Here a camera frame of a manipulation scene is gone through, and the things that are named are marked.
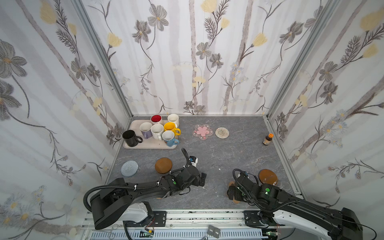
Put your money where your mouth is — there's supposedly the white mug centre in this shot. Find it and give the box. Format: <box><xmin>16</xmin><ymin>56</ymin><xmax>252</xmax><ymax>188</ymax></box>
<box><xmin>151</xmin><ymin>124</ymin><xmax>164</xmax><ymax>141</ymax></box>

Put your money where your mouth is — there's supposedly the blue mug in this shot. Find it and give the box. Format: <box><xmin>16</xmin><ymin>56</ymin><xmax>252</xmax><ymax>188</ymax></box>
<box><xmin>162</xmin><ymin>131</ymin><xmax>180</xmax><ymax>148</ymax></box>

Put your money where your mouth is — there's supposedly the dark brown glossy round coaster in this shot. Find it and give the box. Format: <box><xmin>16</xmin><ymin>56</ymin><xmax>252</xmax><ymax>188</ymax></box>
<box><xmin>259</xmin><ymin>169</ymin><xmax>279</xmax><ymax>186</ymax></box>

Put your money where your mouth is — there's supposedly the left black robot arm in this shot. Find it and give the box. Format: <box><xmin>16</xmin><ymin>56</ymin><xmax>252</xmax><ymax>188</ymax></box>
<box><xmin>83</xmin><ymin>148</ymin><xmax>207</xmax><ymax>230</ymax></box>

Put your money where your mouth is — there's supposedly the brown paw print coaster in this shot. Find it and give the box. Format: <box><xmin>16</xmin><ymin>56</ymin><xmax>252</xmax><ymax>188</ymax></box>
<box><xmin>227</xmin><ymin>181</ymin><xmax>240</xmax><ymax>204</ymax></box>

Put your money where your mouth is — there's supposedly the white mug back right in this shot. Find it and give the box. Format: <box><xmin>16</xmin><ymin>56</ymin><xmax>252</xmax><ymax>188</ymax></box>
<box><xmin>167</xmin><ymin>114</ymin><xmax>180</xmax><ymax>128</ymax></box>

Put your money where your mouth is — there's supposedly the white braided round coaster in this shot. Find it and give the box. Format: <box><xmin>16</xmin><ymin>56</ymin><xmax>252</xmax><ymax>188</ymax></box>
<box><xmin>215</xmin><ymin>127</ymin><xmax>230</xmax><ymax>139</ymax></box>

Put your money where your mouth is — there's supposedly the beige plastic tray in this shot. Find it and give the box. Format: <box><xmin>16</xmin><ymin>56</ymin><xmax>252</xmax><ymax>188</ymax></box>
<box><xmin>123</xmin><ymin>120</ymin><xmax>177</xmax><ymax>150</ymax></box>

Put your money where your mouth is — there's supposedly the small brown bottle orange cap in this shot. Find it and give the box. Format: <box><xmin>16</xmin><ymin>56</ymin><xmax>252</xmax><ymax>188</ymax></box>
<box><xmin>263</xmin><ymin>134</ymin><xmax>274</xmax><ymax>146</ymax></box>

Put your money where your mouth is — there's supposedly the yellow mug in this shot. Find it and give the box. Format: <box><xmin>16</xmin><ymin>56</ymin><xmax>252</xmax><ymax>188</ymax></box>
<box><xmin>164</xmin><ymin>122</ymin><xmax>181</xmax><ymax>136</ymax></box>

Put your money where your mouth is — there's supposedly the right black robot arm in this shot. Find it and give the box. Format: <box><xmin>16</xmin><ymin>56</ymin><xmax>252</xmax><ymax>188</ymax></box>
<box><xmin>227</xmin><ymin>169</ymin><xmax>366</xmax><ymax>240</ymax></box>

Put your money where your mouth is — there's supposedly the brown round wooden coaster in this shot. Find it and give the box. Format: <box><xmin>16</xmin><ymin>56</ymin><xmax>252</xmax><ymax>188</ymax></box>
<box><xmin>155</xmin><ymin>158</ymin><xmax>173</xmax><ymax>174</ymax></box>

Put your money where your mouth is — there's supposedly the lavender mug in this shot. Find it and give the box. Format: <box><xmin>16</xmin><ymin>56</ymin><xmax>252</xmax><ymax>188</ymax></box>
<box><xmin>140</xmin><ymin>122</ymin><xmax>153</xmax><ymax>139</ymax></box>

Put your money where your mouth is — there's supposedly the pink cherry blossom coaster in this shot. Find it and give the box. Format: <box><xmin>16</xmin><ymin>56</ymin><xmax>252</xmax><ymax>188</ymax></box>
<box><xmin>193</xmin><ymin>124</ymin><xmax>213</xmax><ymax>140</ymax></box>

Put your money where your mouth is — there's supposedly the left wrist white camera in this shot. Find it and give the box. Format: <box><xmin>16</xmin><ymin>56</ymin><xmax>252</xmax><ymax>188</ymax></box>
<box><xmin>189</xmin><ymin>156</ymin><xmax>198</xmax><ymax>168</ymax></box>

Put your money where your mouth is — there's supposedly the black mug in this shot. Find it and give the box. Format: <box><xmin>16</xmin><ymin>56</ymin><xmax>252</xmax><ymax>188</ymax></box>
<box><xmin>122</xmin><ymin>130</ymin><xmax>143</xmax><ymax>147</ymax></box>

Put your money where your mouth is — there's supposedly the grey blue round coaster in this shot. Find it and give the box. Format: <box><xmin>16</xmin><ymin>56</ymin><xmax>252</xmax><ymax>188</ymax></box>
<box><xmin>121</xmin><ymin>161</ymin><xmax>139</xmax><ymax>177</ymax></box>

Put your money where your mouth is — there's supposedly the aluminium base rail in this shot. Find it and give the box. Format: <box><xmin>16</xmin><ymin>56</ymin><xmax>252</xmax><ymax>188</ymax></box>
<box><xmin>80</xmin><ymin>209</ymin><xmax>334</xmax><ymax>240</ymax></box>

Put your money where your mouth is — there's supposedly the red interior white mug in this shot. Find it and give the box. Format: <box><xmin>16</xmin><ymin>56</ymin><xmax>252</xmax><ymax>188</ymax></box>
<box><xmin>150</xmin><ymin>115</ymin><xmax>163</xmax><ymax>125</ymax></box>

